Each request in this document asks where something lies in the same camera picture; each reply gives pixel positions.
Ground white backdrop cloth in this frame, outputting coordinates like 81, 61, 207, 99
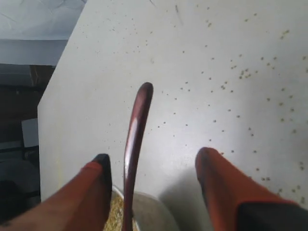
0, 0, 86, 65

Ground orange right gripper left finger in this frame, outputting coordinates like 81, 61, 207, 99
0, 154, 112, 231

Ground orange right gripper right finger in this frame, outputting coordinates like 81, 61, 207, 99
195, 147, 308, 231

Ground dark red wooden spoon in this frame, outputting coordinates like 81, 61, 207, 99
122, 82, 154, 231

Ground white ceramic bowl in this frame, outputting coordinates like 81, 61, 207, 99
112, 186, 179, 231

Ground tan grains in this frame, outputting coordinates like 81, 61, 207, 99
103, 192, 140, 231

